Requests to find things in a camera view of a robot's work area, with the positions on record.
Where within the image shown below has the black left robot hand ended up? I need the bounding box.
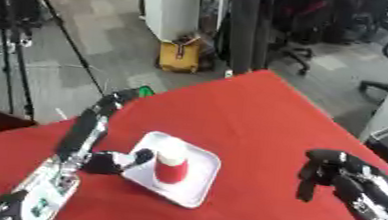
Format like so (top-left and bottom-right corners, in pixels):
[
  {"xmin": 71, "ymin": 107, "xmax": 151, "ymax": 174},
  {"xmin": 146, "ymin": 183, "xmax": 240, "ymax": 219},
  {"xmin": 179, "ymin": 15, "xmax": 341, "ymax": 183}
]
[{"xmin": 49, "ymin": 80, "xmax": 165, "ymax": 181}]

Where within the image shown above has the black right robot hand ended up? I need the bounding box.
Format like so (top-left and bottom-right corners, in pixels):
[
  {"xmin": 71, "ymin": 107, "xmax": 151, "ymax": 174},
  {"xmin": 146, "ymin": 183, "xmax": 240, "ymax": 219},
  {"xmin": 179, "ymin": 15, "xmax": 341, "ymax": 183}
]
[{"xmin": 292, "ymin": 145, "xmax": 387, "ymax": 213}]

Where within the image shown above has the small green object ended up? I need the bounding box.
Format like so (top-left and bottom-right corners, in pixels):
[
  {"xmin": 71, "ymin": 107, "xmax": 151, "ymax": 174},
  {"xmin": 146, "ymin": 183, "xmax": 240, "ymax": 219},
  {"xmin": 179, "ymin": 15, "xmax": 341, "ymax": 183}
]
[{"xmin": 135, "ymin": 84, "xmax": 158, "ymax": 100}]

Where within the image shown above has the red and white cup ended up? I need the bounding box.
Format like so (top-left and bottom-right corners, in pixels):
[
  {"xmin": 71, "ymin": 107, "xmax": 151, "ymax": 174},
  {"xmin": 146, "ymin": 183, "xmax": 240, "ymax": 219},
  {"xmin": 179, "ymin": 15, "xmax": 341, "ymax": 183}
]
[{"xmin": 150, "ymin": 135, "xmax": 193, "ymax": 187}]

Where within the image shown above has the black tripod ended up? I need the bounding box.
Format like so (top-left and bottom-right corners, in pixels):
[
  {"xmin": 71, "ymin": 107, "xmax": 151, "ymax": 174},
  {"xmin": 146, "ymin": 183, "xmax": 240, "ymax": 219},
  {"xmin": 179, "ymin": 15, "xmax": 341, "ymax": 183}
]
[{"xmin": 0, "ymin": 0, "xmax": 116, "ymax": 126}]

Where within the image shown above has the white square tray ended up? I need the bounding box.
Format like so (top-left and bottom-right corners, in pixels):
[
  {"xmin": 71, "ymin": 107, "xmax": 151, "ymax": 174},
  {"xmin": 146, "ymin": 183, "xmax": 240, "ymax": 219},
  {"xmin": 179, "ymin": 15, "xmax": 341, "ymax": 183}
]
[{"xmin": 116, "ymin": 127, "xmax": 226, "ymax": 213}]

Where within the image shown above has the yellow bag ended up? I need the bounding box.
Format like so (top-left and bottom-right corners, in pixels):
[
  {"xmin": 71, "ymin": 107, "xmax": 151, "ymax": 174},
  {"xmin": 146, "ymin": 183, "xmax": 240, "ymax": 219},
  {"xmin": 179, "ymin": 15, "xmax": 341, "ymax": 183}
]
[{"xmin": 156, "ymin": 33, "xmax": 204, "ymax": 76}]

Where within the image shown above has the black pillar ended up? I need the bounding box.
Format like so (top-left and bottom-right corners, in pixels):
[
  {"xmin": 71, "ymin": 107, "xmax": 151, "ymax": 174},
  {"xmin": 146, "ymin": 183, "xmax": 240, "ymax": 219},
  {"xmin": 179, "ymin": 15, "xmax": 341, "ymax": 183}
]
[{"xmin": 221, "ymin": 0, "xmax": 278, "ymax": 79}]

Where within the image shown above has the white cabinet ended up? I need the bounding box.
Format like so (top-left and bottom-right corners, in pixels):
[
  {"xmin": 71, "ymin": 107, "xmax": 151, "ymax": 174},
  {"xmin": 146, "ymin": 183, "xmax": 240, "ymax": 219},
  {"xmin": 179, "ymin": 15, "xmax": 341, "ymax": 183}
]
[{"xmin": 124, "ymin": 0, "xmax": 204, "ymax": 45}]

